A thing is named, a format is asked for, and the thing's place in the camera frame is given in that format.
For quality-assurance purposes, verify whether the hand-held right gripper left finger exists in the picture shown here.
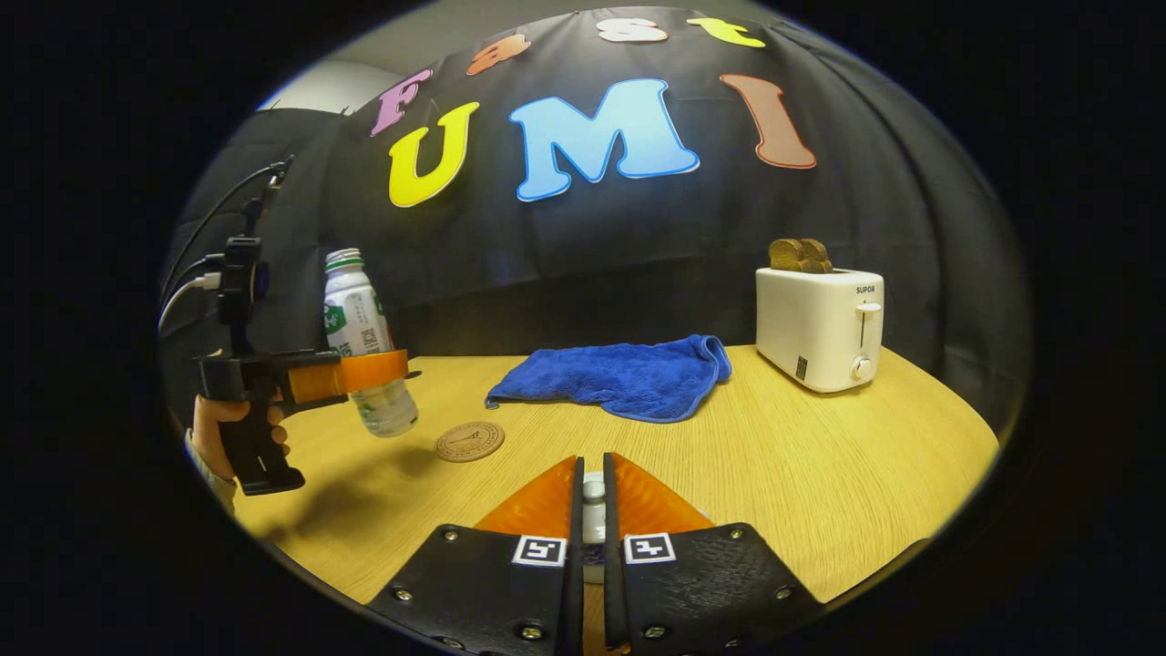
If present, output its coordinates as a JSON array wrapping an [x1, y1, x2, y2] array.
[[367, 454, 586, 656]]

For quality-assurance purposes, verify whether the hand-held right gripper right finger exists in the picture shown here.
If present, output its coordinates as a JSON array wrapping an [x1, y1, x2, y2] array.
[[601, 452, 825, 656]]

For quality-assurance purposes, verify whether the white plastic water bottle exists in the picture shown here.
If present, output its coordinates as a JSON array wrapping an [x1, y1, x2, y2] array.
[[322, 248, 420, 438]]

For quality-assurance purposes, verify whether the round wooden coaster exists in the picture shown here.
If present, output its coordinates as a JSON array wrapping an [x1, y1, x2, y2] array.
[[435, 421, 506, 463]]

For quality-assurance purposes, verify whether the blue towel cloth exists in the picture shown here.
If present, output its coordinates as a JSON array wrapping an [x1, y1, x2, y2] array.
[[484, 334, 733, 425]]

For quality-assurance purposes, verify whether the white toaster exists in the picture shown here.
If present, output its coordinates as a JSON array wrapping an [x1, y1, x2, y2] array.
[[755, 267, 885, 395]]

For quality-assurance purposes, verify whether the white cable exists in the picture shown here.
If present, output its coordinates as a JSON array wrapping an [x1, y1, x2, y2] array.
[[159, 272, 222, 333]]

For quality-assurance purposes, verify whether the black cable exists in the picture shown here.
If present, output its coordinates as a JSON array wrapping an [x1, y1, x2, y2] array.
[[162, 159, 294, 302]]

